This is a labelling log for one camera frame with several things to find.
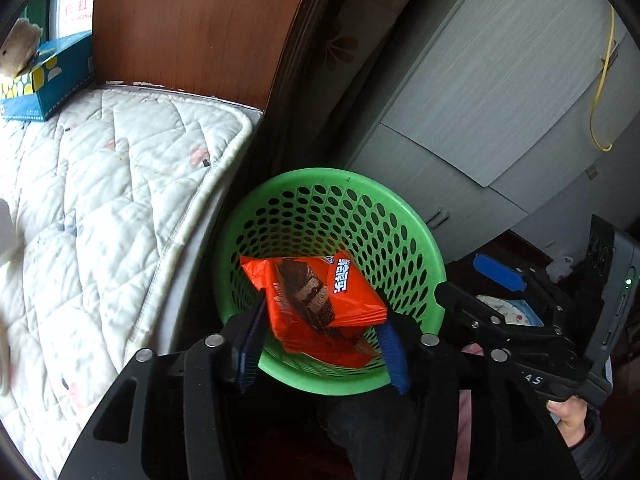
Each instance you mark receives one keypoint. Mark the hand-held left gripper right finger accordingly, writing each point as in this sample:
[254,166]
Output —
[392,355]

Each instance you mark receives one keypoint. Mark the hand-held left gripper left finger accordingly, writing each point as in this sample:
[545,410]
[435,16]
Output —
[249,347]

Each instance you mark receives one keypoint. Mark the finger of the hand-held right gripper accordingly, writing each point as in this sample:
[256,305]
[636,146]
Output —
[497,271]
[465,305]

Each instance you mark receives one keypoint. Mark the orange snack packet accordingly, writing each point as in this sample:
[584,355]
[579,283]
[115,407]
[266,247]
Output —
[320,305]

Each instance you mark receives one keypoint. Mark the green plastic basket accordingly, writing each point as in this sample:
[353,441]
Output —
[395,245]

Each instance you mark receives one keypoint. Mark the person's right forearm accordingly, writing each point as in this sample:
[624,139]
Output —
[595,450]

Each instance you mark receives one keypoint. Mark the person's right hand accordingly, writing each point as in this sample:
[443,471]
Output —
[567,417]

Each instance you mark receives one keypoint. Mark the pink garment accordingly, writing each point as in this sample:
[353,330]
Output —
[464,435]

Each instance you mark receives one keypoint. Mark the grey wardrobe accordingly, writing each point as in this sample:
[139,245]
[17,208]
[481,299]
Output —
[475,85]

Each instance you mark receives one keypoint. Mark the white quilted mattress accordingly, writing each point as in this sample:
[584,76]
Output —
[110,210]

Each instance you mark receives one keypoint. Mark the dark floral panel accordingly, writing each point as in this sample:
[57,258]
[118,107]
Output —
[340,50]

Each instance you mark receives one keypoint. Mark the brown wooden headboard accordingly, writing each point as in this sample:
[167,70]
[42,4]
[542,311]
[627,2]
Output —
[200,25]

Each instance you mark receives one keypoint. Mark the blue tissue box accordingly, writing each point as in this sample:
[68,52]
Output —
[55,85]

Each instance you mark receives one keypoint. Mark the beige plush toy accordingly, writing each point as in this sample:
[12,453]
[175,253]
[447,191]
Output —
[17,47]

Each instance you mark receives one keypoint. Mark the green window frame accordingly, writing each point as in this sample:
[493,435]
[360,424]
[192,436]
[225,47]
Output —
[37,5]

